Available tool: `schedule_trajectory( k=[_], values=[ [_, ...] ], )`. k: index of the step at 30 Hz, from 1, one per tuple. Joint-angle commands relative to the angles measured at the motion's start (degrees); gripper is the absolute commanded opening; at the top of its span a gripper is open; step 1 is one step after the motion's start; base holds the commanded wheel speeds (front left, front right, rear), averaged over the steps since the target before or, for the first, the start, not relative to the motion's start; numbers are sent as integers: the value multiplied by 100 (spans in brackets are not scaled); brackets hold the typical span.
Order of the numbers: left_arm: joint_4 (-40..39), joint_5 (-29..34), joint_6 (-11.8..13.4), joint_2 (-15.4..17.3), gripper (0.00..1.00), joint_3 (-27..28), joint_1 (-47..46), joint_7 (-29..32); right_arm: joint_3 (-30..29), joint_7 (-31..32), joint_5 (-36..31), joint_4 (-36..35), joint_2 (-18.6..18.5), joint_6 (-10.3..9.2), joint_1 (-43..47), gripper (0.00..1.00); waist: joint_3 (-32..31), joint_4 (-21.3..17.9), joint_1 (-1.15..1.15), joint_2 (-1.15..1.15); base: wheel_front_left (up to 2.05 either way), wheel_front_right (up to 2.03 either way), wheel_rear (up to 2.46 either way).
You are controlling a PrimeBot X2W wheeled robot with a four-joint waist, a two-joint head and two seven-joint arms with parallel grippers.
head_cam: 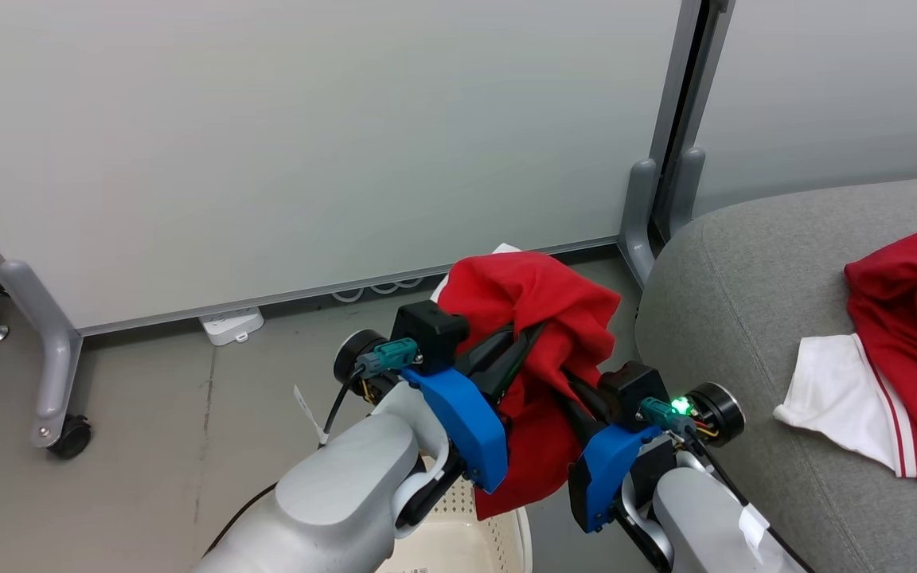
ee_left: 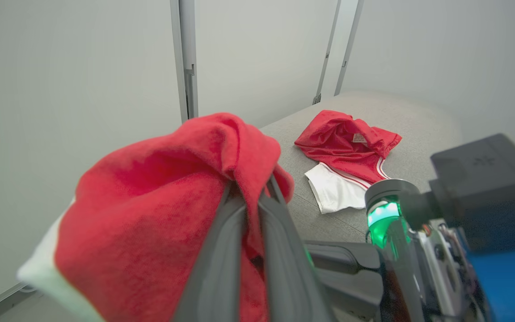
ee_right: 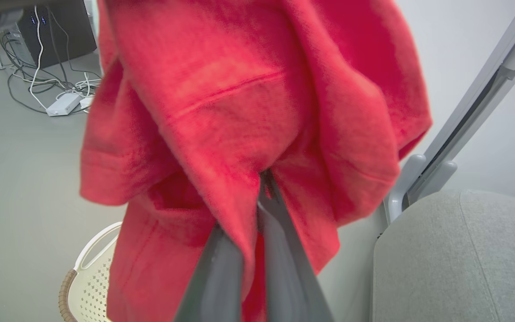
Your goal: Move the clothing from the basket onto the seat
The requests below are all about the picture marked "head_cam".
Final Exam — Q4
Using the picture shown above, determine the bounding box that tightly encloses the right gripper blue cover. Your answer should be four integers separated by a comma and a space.
556, 370, 664, 534

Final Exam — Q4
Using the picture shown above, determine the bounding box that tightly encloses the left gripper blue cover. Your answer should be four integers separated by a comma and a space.
401, 321, 547, 495

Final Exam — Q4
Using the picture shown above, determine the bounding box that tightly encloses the plain red garment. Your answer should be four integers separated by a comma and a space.
430, 243, 623, 522

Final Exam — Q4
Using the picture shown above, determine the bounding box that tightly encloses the red garment with white sleeve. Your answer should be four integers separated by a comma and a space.
773, 224, 917, 481

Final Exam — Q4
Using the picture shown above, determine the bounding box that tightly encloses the grey fabric sofa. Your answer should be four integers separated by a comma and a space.
634, 173, 917, 573

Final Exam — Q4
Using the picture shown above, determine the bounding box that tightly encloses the cream perforated laundry basket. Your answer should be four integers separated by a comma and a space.
377, 455, 534, 573

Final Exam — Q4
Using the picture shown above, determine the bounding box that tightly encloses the white power strip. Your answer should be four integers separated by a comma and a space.
197, 306, 266, 347

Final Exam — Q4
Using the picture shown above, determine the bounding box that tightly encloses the wide white partition panel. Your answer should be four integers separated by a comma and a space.
0, 0, 704, 337

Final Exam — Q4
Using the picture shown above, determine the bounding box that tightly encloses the narrow white partition panel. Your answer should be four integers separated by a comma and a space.
689, 0, 917, 217

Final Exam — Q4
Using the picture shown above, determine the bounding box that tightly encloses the black caster wheel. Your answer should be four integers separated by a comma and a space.
48, 413, 94, 461

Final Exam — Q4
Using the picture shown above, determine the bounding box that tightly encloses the grey partition foot with caster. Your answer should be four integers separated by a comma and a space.
0, 259, 84, 449

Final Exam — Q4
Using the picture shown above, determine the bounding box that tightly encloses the coiled white cable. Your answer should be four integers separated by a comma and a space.
331, 275, 429, 304

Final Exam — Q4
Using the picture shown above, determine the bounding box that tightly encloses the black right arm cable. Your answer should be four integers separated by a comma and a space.
681, 426, 819, 573

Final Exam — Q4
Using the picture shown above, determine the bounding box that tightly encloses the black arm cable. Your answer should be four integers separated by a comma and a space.
202, 364, 367, 558
681, 426, 819, 573

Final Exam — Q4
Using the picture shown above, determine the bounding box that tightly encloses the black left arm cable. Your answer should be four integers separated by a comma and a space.
202, 364, 367, 558

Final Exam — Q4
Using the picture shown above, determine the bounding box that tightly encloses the white cable tag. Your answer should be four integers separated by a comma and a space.
736, 502, 771, 552
292, 384, 331, 447

